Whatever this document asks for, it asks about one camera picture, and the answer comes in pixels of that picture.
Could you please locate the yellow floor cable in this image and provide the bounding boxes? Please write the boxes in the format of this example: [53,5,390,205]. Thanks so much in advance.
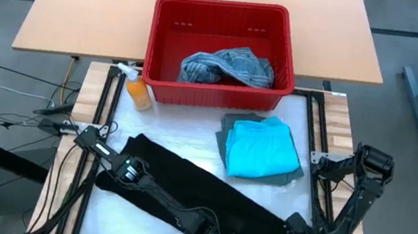
[58,56,81,107]

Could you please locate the red plastic laundry bin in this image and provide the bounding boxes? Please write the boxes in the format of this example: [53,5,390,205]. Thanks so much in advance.
[139,0,306,121]

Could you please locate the black aluminium table frame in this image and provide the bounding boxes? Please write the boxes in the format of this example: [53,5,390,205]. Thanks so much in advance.
[30,54,388,234]

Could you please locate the grey striped polo shirt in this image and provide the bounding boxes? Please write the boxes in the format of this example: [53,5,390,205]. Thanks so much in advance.
[177,38,279,95]

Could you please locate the grey-green garment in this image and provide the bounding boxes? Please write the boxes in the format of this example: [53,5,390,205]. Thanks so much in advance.
[209,108,312,191]

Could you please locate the orange spray bottle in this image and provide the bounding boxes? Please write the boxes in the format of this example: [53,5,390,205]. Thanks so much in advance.
[112,62,159,115]

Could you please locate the light wooden desk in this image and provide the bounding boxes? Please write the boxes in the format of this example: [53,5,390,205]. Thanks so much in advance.
[11,0,395,99]

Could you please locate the turquoise shorts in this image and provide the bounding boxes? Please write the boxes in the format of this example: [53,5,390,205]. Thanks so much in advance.
[221,110,308,187]

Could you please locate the black garment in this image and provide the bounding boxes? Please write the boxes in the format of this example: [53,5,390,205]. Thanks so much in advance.
[87,127,312,234]

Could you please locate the black power strip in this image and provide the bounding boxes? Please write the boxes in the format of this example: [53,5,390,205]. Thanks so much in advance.
[33,99,75,120]

